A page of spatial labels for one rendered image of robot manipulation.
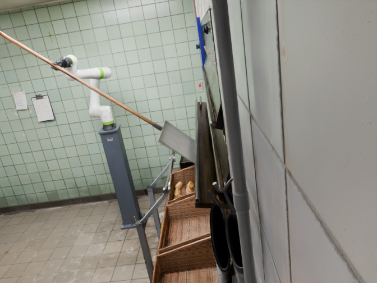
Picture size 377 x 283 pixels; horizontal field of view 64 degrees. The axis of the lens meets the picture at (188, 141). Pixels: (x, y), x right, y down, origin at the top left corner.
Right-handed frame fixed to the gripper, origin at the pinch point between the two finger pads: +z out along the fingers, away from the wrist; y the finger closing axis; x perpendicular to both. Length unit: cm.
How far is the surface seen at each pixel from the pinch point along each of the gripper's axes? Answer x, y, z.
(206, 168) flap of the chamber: -121, -34, 118
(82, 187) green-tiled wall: -60, 176, -119
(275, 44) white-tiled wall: -86, -87, 231
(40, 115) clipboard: 29, 107, -117
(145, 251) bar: -128, 49, 91
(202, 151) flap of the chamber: -120, -33, 95
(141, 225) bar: -116, 33, 90
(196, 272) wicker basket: -161, 39, 98
